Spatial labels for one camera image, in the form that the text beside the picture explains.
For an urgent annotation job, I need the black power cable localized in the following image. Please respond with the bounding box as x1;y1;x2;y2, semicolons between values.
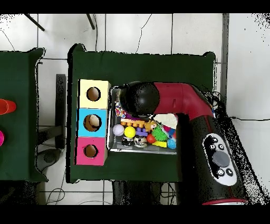
229;116;270;122

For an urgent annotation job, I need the grey round stand base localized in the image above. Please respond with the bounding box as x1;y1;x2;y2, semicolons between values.
36;148;62;172

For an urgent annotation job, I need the dark green tablecloth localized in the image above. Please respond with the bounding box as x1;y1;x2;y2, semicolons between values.
66;43;216;184

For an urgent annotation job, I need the small brown teddy bear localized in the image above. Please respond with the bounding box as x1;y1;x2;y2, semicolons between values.
144;119;158;132

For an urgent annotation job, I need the orange red ball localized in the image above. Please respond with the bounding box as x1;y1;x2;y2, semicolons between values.
146;133;157;144

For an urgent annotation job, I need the cream yellow waffle cloth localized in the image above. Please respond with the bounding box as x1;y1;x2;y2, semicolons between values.
153;113;179;129

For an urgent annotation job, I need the wooden box with three holes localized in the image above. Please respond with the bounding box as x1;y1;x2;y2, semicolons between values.
74;79;112;166

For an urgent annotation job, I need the yellow smooth ball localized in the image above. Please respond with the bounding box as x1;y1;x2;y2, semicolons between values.
123;126;137;138

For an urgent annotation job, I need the shallow wire mesh bin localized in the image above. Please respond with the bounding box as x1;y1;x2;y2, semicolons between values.
107;86;178;156

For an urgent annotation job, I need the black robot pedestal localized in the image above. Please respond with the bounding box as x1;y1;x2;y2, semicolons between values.
111;180;178;205

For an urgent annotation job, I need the orange plastic cup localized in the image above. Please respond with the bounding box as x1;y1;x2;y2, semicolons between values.
0;98;17;115

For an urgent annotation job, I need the green spiky ball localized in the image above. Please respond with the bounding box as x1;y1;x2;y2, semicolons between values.
151;125;169;142

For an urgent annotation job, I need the dark green side table cloth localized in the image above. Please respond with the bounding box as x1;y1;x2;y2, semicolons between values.
0;47;48;183

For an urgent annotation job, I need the black tripod leg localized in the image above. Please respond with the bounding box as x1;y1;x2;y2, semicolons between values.
23;13;45;32
85;13;96;30

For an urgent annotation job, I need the pale lavender ball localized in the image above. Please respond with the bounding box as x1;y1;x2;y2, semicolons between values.
112;124;126;136

